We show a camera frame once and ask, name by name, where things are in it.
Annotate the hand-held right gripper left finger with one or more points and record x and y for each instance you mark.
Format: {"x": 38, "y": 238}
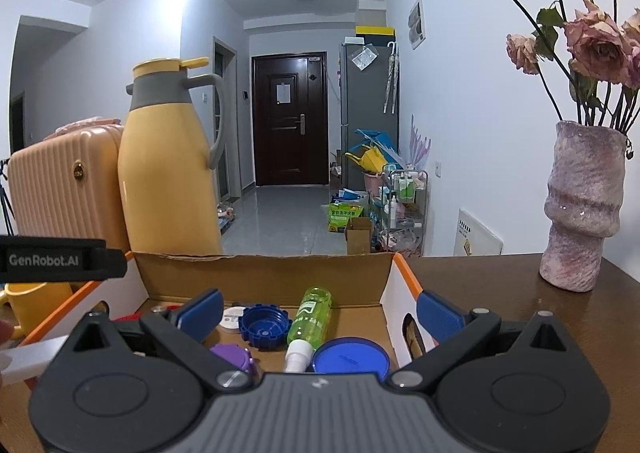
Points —
{"x": 202, "y": 314}

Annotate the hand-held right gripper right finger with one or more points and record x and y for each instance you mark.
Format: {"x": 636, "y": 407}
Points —
{"x": 442, "y": 315}

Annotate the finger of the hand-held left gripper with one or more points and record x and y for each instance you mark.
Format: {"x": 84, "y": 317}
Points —
{"x": 115, "y": 263}

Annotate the small white cap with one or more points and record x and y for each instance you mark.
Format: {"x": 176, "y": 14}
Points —
{"x": 232, "y": 320}

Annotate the purple ribbed cap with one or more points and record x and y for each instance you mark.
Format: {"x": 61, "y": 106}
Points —
{"x": 232, "y": 357}

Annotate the blue ribbed cap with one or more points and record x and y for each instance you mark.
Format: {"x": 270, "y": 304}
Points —
{"x": 265, "y": 328}

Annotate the orange cardboard box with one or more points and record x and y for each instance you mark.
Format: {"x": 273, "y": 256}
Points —
{"x": 260, "y": 278}

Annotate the blue round lid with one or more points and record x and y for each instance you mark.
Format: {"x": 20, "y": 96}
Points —
{"x": 350, "y": 358}

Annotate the green spray bottle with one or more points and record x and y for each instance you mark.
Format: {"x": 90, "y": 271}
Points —
{"x": 310, "y": 315}

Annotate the yellow mug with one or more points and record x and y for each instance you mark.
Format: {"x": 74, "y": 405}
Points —
{"x": 35, "y": 305}

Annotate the pink ribbed suitcase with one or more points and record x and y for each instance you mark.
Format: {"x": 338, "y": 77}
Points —
{"x": 65, "y": 183}

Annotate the white leaning board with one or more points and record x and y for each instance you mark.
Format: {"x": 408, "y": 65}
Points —
{"x": 477, "y": 235}

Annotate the yellow thermos jug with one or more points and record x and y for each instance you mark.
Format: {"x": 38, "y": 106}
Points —
{"x": 165, "y": 173}

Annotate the small brown carton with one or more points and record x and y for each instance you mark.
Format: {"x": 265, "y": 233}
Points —
{"x": 357, "y": 238}

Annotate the green bag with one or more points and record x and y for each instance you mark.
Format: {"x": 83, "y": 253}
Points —
{"x": 345, "y": 218}

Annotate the pink bucket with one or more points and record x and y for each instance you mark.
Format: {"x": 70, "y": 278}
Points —
{"x": 371, "y": 183}

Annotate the yellow watering can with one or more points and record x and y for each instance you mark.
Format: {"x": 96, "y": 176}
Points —
{"x": 370, "y": 160}

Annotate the pink ceramic vase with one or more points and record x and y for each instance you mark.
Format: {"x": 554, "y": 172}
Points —
{"x": 582, "y": 213}

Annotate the grey side door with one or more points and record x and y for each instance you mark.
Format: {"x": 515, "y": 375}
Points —
{"x": 225, "y": 123}

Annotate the blue folding rack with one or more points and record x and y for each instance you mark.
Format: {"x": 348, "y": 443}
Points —
{"x": 382, "y": 140}

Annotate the dark brown door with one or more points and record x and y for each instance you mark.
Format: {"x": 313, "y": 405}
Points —
{"x": 287, "y": 133}

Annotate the grey refrigerator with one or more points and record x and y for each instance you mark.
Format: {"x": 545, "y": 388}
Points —
{"x": 365, "y": 103}

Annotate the hanging white umbrellas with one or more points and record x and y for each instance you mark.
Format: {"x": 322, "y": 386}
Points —
{"x": 391, "y": 78}

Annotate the plastic pouch on refrigerator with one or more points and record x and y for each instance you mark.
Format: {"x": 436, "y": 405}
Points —
{"x": 364, "y": 58}

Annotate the yellow box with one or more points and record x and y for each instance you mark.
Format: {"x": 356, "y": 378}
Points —
{"x": 375, "y": 31}

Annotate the dried pink roses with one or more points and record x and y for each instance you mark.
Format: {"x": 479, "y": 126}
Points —
{"x": 595, "y": 43}

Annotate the white wall outlet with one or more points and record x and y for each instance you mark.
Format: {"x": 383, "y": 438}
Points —
{"x": 438, "y": 169}

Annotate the white wall panel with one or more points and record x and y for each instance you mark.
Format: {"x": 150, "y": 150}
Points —
{"x": 416, "y": 23}

